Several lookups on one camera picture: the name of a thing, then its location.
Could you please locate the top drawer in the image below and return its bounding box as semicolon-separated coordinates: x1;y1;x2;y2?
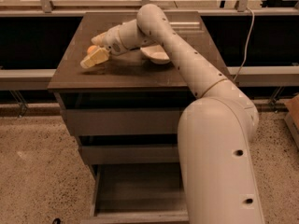
55;90;194;136

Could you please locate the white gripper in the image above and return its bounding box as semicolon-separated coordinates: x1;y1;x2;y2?
80;25;127;69

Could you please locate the cardboard box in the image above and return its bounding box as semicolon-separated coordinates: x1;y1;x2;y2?
285;94;299;148

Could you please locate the middle drawer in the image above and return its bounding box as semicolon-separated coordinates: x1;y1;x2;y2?
78;133;178;165

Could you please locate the open bottom drawer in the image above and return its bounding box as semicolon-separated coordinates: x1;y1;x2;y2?
80;163;189;224

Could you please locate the orange fruit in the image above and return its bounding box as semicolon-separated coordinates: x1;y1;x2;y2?
87;45;97;54

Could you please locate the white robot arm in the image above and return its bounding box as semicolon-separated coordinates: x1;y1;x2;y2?
80;4;264;224

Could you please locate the white cable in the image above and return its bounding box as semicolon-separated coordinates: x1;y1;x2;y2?
232;7;255;82

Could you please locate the white bowl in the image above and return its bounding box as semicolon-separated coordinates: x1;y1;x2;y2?
140;45;170;64

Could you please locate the dark brown drawer cabinet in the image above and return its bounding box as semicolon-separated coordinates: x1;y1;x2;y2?
47;11;236;224

